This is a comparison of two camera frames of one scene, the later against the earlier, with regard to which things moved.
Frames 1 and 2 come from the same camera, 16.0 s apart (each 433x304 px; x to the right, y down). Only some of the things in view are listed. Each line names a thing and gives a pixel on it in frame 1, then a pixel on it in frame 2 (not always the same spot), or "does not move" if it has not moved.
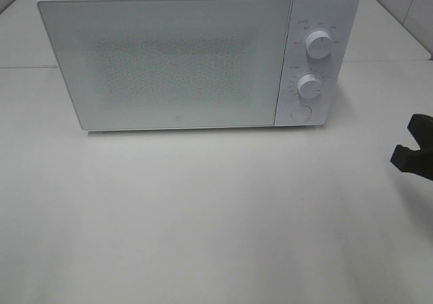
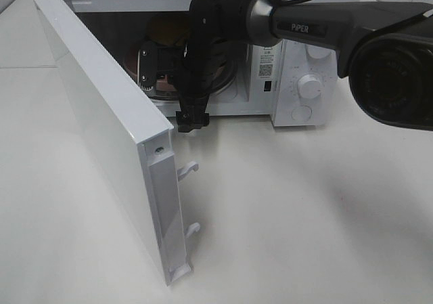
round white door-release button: x=301 y=113 does not move
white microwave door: x=169 y=62 → x=135 y=136
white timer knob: x=309 y=86 does not move
